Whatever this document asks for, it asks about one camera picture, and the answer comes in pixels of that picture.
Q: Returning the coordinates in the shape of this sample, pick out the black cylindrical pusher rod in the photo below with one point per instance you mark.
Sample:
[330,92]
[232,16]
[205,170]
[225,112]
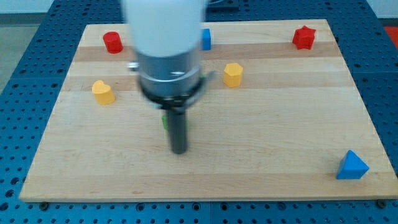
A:
[177,129]

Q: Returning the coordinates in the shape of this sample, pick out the green star block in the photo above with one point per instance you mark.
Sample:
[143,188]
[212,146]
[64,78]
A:
[164,122]

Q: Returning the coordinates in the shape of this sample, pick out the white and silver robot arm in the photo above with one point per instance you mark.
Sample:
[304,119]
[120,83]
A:
[167,39]

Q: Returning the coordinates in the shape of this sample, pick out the red star block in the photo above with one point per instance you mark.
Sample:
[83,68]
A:
[304,38]

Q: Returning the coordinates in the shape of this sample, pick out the yellow hexagon block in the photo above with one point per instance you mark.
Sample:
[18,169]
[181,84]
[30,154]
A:
[233,75]

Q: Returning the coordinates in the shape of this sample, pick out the yellow heart block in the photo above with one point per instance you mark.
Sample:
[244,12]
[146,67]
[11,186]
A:
[103,93]

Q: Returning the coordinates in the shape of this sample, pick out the blue cube block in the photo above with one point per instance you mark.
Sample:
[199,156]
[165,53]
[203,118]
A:
[206,39]

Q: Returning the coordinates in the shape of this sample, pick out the red cylinder block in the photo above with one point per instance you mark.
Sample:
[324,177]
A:
[113,42]

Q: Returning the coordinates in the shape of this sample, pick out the wooden board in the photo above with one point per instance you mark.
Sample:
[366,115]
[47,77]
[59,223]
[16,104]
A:
[280,135]

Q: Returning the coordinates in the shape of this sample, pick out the blue perforated table plate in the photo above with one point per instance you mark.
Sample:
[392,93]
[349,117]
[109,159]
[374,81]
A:
[29,96]

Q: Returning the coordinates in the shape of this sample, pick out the blue triangle block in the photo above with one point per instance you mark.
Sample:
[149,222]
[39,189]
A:
[351,167]

